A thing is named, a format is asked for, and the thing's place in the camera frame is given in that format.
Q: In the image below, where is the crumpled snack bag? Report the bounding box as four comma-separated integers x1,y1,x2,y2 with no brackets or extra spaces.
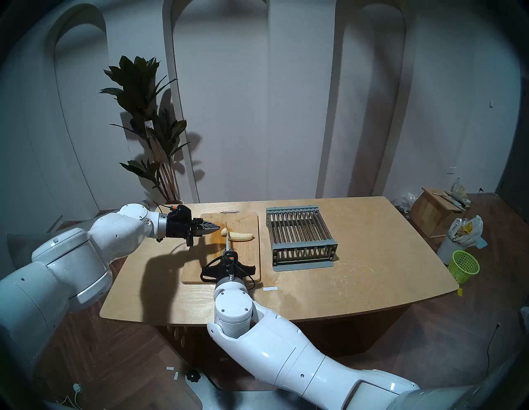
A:
448,185,472,207

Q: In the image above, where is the tall potted green plant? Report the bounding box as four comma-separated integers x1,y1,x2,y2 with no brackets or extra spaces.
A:
99,56,191,205

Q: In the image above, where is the wooden cutting board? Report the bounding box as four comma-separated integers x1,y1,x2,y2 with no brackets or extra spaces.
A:
181,212,262,285

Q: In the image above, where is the white plastic bag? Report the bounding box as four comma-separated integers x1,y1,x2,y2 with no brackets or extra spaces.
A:
447,215,484,248

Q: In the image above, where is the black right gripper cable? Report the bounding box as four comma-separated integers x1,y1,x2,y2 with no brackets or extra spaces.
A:
237,264,257,292

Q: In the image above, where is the green plastic basket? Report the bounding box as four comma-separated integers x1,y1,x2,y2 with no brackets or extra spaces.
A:
448,250,481,285

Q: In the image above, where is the clear crumpled plastic bag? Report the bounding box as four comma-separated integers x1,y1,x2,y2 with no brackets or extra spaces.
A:
393,192,416,214

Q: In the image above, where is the black floor cable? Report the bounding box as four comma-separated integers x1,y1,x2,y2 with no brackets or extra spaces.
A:
485,323,502,369

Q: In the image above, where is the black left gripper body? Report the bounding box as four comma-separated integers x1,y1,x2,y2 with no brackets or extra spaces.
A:
165,204,198,248

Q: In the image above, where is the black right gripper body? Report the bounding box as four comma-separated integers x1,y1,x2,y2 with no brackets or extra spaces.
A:
201,251,257,284

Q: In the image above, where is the white waste bin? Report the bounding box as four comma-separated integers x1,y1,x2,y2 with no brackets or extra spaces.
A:
437,236,458,265

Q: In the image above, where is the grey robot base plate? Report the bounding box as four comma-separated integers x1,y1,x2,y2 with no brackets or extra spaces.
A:
185,370,290,410

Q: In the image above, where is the cardboard box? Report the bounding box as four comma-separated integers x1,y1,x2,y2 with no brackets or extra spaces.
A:
409,187,460,238

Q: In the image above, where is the grey metal dish rack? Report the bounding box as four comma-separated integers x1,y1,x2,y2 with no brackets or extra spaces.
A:
266,205,339,272

